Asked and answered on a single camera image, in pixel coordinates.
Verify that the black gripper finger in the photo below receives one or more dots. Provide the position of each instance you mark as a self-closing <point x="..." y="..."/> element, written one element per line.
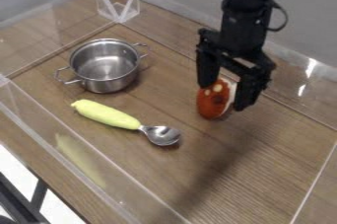
<point x="207" y="67"/>
<point x="251" y="85"/>

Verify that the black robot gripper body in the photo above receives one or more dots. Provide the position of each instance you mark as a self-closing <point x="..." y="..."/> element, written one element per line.
<point x="236" y="44"/>

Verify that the red and white toy mushroom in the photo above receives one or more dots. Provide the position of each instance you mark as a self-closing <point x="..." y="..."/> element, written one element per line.
<point x="215" y="99"/>

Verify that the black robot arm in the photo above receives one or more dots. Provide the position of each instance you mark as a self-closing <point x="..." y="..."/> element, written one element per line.
<point x="251" y="10"/>

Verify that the silver metal pot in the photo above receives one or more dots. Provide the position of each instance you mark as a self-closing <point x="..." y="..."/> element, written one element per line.
<point x="103" y="65"/>

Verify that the spoon with yellow handle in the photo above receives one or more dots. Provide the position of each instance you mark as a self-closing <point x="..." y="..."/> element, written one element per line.
<point x="160" y="135"/>

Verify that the black metal table frame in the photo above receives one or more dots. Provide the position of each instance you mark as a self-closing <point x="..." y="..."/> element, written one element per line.
<point x="23" y="211"/>

